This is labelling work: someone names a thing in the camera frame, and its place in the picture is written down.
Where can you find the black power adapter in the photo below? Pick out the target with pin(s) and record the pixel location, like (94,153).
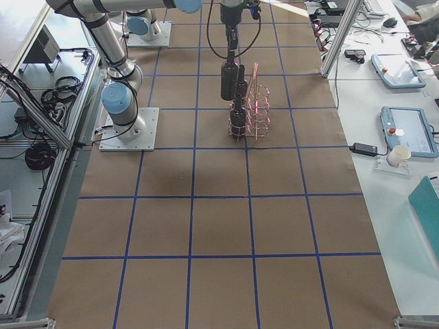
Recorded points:
(364,149)

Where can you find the dark wine bottle carried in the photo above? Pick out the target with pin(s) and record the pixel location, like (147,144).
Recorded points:
(229,73)

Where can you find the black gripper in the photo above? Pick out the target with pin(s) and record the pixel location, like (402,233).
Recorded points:
(228,14)

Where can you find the aluminium frame post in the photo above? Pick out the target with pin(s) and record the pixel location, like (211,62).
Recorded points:
(345,24)

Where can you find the dark wine bottle back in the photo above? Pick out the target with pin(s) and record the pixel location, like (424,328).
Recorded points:
(242,84)

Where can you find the black computer mouse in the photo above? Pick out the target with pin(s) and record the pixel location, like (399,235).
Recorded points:
(390,23)

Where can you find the copper wire wine basket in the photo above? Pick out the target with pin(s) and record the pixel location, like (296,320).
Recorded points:
(257,107)

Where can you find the grey control box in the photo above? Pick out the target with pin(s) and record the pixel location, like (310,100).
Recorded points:
(45,50)

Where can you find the teach pendant near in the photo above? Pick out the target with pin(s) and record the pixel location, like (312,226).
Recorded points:
(408,127)

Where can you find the white paper cup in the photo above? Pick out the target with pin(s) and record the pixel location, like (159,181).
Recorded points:
(398,155)

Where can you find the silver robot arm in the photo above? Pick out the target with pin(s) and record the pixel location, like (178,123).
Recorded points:
(94,15)
(234,36)

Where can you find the brown paper table mat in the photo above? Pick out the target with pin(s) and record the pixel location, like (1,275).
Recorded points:
(210,232)

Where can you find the dark wine bottle front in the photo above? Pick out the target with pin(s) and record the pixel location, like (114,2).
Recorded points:
(237,118)

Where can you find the teach pendant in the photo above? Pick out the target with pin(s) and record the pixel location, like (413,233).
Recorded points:
(396,71)
(408,127)

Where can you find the dark wine bottle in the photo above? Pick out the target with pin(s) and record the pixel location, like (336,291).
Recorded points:
(242,84)
(237,118)

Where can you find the teach pendant far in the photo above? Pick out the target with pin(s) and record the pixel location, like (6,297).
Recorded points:
(396,71)

